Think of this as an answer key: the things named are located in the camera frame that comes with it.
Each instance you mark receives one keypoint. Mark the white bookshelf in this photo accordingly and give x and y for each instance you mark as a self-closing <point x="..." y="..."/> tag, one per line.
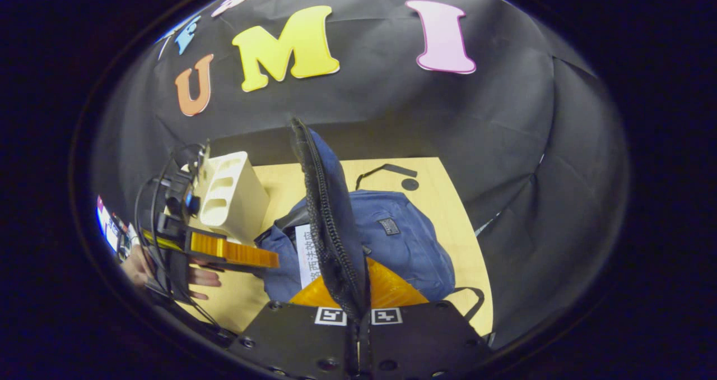
<point x="241" y="200"/>

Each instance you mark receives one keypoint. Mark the cluttered white side table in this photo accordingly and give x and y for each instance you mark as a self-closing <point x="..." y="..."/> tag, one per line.
<point x="115" y="228"/>

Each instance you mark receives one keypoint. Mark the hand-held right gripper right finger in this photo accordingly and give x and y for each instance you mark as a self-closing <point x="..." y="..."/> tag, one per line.
<point x="420" y="335"/>

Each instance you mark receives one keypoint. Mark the blue schoolbag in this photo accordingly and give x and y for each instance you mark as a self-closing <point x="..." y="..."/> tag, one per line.
<point x="414" y="240"/>

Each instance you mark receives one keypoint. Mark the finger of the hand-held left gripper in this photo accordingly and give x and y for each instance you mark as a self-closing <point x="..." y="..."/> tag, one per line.
<point x="235" y="251"/>
<point x="235" y="267"/>

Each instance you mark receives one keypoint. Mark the thick grey cover book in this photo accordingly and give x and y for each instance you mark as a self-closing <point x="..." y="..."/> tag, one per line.
<point x="305" y="256"/>

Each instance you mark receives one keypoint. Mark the small black round disc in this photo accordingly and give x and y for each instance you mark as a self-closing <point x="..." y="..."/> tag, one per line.
<point x="410" y="184"/>

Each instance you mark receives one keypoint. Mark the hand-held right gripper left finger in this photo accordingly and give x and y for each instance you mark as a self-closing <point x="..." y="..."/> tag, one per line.
<point x="291" y="335"/>

